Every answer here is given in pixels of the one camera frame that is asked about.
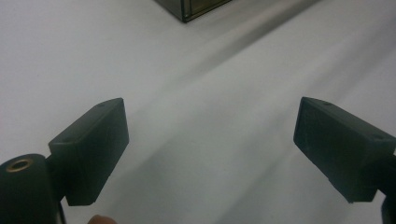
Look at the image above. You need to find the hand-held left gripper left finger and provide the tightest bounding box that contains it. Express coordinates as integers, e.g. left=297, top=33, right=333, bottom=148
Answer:
left=48, top=97, right=130, bottom=207

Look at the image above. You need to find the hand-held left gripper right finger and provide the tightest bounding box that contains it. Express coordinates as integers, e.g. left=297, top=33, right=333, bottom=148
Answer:
left=292, top=96, right=396, bottom=203

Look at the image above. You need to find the dark box with gold trim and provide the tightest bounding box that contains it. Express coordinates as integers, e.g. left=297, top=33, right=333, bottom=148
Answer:
left=153, top=0, right=233, bottom=23

